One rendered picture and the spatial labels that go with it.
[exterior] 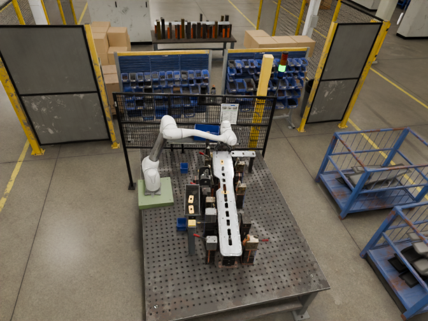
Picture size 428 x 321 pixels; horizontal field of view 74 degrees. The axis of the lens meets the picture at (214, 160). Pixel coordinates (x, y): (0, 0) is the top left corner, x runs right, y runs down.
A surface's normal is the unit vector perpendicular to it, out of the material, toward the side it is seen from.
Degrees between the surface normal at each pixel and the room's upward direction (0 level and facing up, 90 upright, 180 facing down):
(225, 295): 0
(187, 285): 0
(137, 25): 90
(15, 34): 89
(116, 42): 90
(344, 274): 0
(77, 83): 92
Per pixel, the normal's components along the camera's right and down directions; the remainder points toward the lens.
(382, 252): 0.06, -0.75
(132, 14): 0.22, 0.65
